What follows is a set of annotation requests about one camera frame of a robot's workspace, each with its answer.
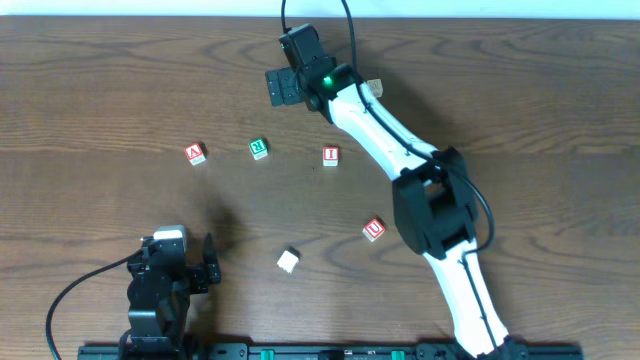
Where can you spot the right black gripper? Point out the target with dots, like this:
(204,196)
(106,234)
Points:
(284,87)

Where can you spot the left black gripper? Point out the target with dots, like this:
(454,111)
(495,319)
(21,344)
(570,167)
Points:
(201,278)

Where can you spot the red letter I block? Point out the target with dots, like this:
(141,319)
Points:
(331,156)

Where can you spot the red letter A block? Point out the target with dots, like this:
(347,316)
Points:
(195,154)

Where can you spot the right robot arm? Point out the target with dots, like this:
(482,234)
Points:
(434,202)

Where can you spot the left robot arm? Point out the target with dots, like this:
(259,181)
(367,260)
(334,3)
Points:
(159,296)

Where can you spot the plain white wooden block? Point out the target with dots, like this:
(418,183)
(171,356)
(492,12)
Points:
(288,260)

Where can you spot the white letter M block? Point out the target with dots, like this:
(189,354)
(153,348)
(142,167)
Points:
(376,87)

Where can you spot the green letter R block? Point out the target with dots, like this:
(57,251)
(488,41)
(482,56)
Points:
(258,148)

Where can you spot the red letter U block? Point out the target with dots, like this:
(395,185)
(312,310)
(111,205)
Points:
(373,229)

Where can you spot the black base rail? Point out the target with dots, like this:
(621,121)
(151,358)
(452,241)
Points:
(424,351)

